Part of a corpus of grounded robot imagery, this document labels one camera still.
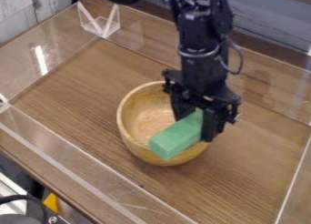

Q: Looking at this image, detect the green rectangular block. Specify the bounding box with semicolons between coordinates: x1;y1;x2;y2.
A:
149;109;203;160

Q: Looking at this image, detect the black device with screw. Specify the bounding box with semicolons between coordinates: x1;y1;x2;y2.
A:
39;209;75;224

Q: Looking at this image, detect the clear acrylic tray wall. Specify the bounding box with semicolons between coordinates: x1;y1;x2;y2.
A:
0;100;197;224

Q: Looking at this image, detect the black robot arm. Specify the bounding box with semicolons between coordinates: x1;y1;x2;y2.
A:
162;0;242;142

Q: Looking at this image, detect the brown wooden bowl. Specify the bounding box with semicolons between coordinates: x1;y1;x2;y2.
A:
117;81;210;167

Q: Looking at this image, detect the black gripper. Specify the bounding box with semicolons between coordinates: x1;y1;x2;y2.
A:
163;38;243;142

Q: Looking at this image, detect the black cable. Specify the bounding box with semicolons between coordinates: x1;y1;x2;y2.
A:
0;194;49;224

